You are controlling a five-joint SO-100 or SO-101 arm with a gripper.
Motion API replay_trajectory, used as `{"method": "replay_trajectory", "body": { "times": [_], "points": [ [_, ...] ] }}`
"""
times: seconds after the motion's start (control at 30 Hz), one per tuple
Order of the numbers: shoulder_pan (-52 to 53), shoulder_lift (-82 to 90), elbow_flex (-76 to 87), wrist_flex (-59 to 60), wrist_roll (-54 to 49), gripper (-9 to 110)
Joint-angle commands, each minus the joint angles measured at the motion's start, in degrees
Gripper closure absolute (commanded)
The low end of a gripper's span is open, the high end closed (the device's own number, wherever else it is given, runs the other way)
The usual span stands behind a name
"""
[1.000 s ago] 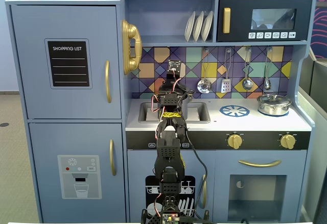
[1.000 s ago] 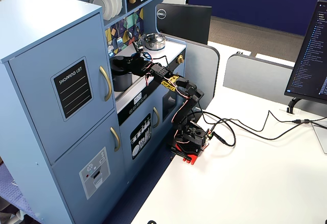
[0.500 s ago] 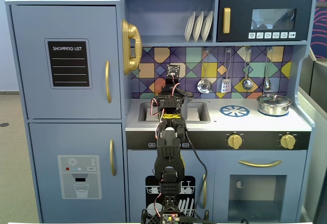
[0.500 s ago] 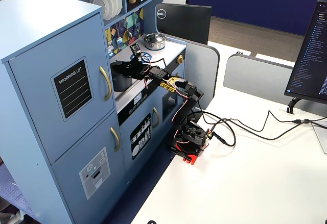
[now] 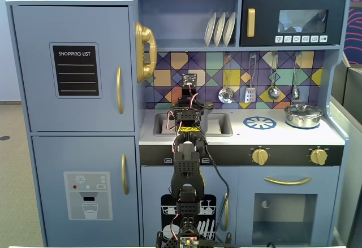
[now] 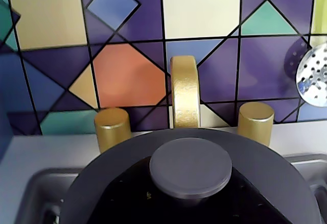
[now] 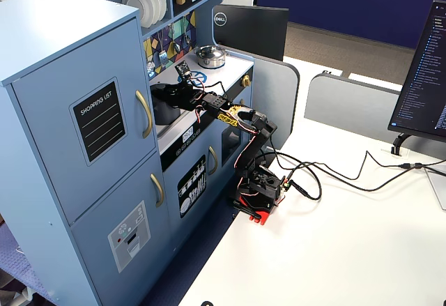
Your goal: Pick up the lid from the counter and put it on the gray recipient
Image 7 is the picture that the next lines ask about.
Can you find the gray monitor stand base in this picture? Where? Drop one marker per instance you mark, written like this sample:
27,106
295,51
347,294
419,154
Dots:
438,187

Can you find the steel toy pot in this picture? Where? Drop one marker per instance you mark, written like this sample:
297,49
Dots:
210,62

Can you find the toy metal spatula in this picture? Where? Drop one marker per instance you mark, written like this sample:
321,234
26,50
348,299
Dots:
162,58

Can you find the black Dell monitor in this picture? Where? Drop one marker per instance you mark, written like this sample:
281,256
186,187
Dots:
254,30

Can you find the monitor with lit screen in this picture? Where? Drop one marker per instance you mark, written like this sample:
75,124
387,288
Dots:
421,83

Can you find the gray toy pot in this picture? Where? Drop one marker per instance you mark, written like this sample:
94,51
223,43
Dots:
163,114

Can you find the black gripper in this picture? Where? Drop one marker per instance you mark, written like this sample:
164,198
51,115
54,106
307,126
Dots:
166,93

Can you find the blue toy kitchen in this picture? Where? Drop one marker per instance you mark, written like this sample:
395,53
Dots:
69,58

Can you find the red and black arm base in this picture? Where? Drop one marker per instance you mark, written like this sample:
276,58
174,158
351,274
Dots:
259,208

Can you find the glass pot lid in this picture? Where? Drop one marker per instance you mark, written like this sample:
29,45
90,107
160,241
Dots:
209,51

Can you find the gold stove knob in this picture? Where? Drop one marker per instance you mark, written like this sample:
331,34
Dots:
246,81

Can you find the toy metal ladle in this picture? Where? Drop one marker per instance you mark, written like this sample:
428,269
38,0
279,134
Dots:
176,47

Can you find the small wrist camera board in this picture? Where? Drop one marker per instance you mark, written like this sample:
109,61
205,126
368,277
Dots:
183,68

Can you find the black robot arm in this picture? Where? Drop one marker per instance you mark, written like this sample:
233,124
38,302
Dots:
258,135

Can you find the gray rounded desk divider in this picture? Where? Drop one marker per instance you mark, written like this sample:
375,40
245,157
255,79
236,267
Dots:
348,107
275,90

